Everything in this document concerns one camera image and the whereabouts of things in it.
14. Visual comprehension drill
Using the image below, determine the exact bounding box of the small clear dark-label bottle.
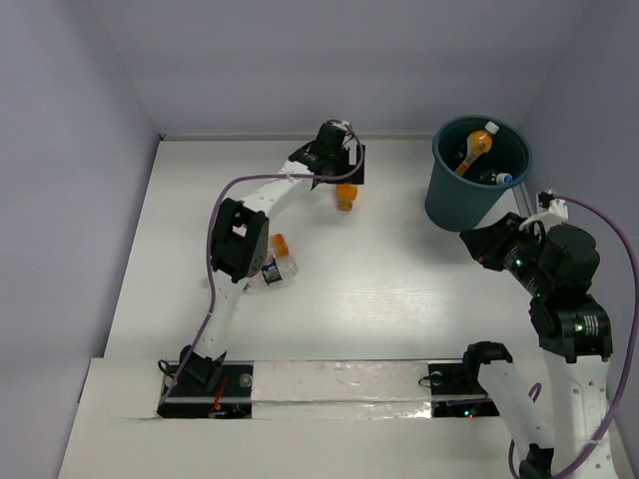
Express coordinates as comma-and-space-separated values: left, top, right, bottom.
248, 254, 299, 290

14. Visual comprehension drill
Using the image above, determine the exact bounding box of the small orange juice bottle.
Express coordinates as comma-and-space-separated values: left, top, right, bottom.
335, 184, 358, 213

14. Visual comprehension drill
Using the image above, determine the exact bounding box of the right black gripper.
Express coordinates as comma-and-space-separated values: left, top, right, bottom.
458, 209, 554, 293

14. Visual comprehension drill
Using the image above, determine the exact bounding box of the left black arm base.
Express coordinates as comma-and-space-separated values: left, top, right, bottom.
157, 353, 254, 419

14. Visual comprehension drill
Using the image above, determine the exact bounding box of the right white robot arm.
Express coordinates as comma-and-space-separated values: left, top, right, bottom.
459, 214, 617, 478

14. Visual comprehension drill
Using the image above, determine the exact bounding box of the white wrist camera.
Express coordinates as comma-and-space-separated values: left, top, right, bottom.
519, 190, 569, 233
327, 119, 353, 135

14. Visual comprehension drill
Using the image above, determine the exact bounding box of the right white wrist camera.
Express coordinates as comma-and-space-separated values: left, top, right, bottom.
519, 190, 569, 233

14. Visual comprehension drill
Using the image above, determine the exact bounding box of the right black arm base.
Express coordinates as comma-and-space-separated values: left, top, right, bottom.
418, 341, 513, 419

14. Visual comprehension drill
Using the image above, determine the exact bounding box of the clear orange-label bottle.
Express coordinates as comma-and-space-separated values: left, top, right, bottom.
264, 234, 291, 263

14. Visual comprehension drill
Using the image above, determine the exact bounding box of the tall orange blue-label bottle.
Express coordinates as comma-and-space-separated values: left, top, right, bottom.
454, 121, 500, 177

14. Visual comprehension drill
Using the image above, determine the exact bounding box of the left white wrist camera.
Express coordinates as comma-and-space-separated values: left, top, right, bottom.
327, 119, 353, 135

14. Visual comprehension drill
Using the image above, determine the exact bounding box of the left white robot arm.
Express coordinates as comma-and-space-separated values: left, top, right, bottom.
174, 120, 365, 394

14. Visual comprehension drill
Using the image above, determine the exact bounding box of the dark teal plastic bin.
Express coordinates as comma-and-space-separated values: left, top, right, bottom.
424, 115, 533, 232

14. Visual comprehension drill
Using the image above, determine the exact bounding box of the crushed clear plastic bottle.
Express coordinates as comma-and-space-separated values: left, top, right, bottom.
477, 170, 514, 186

